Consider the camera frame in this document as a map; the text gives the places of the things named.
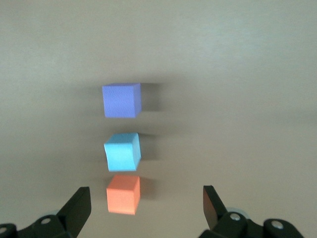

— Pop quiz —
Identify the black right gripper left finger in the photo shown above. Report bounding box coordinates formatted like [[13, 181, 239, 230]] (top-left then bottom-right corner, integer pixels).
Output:
[[0, 187, 92, 238]]

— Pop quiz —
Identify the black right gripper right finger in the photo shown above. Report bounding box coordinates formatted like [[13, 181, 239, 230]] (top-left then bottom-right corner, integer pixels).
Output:
[[199, 185, 304, 238]]

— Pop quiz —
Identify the light blue foam block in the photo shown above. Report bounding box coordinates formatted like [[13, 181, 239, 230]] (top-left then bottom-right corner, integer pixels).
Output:
[[103, 132, 142, 172]]

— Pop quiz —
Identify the orange foam block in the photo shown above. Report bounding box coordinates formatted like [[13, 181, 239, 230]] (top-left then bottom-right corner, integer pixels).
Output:
[[106, 175, 141, 215]]

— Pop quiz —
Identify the purple foam block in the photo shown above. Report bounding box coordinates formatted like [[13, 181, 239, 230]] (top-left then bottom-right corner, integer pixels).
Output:
[[102, 83, 142, 119]]

